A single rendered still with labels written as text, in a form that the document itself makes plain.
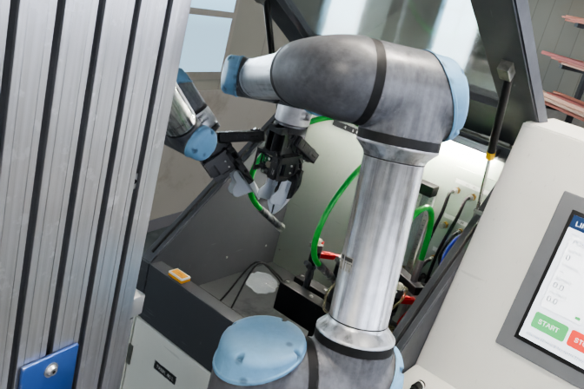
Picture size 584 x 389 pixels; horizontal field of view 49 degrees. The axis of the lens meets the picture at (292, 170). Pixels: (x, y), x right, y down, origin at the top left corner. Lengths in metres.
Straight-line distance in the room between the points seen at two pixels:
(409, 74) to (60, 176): 0.44
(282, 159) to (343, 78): 0.55
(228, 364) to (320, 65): 0.40
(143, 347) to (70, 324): 1.01
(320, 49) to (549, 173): 0.75
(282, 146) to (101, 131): 0.71
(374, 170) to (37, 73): 0.45
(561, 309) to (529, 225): 0.18
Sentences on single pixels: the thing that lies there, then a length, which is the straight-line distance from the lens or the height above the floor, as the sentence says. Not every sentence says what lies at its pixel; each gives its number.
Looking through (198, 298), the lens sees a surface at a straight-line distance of 1.58.
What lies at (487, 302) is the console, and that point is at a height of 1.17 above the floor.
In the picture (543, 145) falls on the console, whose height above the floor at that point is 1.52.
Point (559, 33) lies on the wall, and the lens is 8.90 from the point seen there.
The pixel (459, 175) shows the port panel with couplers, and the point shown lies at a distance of 1.72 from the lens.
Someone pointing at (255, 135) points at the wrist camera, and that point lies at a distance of 1.51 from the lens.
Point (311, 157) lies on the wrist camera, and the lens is 1.43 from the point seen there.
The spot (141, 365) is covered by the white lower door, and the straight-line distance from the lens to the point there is 1.81.
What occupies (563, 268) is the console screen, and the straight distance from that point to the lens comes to 1.42.
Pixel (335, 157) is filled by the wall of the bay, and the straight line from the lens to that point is 1.90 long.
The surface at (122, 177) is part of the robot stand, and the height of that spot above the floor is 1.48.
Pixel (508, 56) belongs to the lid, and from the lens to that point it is 1.29.
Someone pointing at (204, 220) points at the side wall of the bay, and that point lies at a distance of 1.76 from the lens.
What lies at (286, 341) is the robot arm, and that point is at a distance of 0.89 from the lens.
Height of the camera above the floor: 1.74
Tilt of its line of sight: 17 degrees down
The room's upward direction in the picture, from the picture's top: 15 degrees clockwise
